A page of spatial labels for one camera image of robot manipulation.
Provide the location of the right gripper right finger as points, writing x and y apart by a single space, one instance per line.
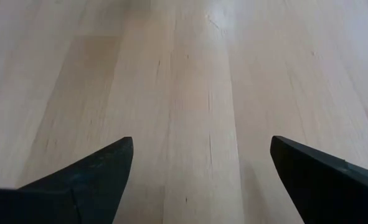
327 186

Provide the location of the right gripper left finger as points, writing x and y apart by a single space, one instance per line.
78 193

